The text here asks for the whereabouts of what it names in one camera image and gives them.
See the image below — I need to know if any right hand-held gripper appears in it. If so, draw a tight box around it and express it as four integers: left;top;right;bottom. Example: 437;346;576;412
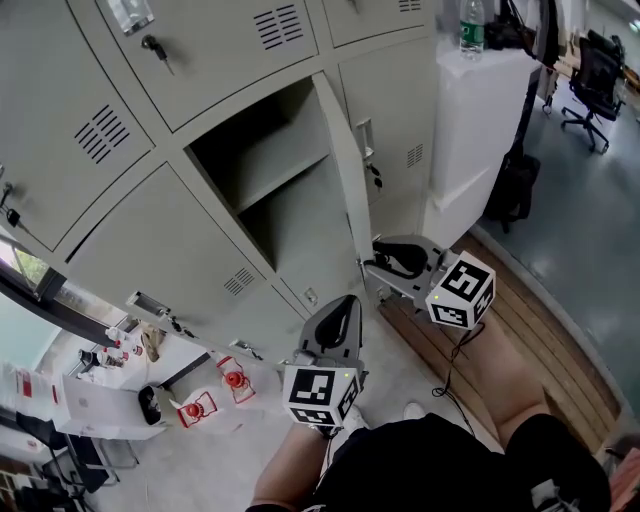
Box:
364;235;496;331

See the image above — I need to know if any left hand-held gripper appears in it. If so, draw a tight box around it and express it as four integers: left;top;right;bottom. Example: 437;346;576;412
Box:
283;294;369;428

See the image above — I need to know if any locker door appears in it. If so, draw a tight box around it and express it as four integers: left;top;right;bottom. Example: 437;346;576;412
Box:
310;71;382;271

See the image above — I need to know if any grey metal locker cabinet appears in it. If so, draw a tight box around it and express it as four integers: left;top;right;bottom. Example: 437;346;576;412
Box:
0;0;441;371

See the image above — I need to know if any person's left forearm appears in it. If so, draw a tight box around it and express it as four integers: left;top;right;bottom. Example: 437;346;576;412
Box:
247;424;342;512

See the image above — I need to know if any person's right forearm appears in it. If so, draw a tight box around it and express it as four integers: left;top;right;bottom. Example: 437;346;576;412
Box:
448;319;547;455

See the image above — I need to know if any person's white left shoe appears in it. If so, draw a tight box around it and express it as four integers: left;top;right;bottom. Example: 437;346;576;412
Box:
342;403;371;431

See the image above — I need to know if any black backpack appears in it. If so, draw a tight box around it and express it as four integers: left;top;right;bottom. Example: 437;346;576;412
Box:
483;149;542;234

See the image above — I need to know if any large white box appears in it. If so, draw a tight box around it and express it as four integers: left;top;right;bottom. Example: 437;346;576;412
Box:
423;47;544;251

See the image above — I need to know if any white low table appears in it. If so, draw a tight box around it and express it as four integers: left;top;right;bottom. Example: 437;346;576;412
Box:
64;319;211;396

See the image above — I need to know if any wooden slatted platform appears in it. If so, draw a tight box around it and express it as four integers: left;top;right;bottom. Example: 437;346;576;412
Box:
379;232;624;454

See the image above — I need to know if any person's black clothing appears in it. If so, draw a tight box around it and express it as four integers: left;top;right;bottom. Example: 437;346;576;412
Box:
299;412;612;512

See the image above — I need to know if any brown crumpled bag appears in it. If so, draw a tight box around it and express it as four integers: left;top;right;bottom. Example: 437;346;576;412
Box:
139;322;164;362

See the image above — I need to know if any small beige waste bin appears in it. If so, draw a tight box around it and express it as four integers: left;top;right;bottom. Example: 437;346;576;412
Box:
137;384;164;427

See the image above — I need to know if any green label water bottle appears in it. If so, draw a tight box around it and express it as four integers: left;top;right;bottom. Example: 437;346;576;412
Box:
458;0;487;62

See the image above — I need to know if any black bag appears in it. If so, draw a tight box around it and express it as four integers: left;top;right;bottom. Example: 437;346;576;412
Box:
484;19;536;51

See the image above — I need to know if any black swivel office chair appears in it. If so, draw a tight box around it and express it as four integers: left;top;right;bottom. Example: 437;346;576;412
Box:
560;28;629;154

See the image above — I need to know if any black hanging jacket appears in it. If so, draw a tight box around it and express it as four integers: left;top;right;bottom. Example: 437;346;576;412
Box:
504;0;561;69

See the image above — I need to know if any large clear jug red label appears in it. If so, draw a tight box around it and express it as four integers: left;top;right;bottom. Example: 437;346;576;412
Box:
0;362;64;416

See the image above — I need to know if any clear water jug red handle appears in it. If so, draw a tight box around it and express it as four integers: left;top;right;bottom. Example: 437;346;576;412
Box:
215;354;281;409
169;387;246;436

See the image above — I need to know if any black window frame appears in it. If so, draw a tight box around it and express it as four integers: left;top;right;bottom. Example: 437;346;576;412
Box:
0;239;131;346

